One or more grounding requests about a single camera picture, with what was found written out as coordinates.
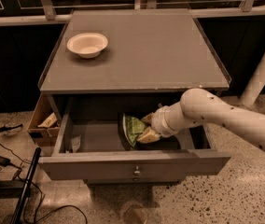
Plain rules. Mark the black power adapter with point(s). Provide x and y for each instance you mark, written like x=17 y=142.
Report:
x=4 y=161

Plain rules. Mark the white paper scrap in drawer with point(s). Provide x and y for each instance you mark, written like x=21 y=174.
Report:
x=75 y=143

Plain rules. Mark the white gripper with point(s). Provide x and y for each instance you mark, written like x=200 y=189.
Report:
x=160 y=124

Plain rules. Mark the black connector with cable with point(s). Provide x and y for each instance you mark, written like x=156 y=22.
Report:
x=7 y=129

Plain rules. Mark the white paper bowl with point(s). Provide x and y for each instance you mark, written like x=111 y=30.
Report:
x=87 y=45

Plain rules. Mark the cardboard box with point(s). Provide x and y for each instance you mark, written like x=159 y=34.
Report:
x=44 y=137

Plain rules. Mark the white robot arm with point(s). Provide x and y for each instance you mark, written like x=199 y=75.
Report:
x=198 y=106

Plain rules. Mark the white diagonal post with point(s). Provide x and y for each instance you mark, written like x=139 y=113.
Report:
x=255 y=85

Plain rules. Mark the black flat bar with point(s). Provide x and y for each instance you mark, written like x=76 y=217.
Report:
x=26 y=184

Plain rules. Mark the metal drawer knob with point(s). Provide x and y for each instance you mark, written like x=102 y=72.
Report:
x=136 y=172

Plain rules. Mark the grey cabinet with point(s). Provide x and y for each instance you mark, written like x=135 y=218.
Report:
x=155 y=52

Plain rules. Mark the grey open top drawer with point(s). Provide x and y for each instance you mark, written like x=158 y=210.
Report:
x=105 y=156

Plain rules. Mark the green jalapeno chip bag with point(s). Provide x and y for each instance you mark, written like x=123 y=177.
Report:
x=133 y=128

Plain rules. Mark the yellow packet in box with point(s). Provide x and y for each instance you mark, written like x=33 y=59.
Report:
x=49 y=121

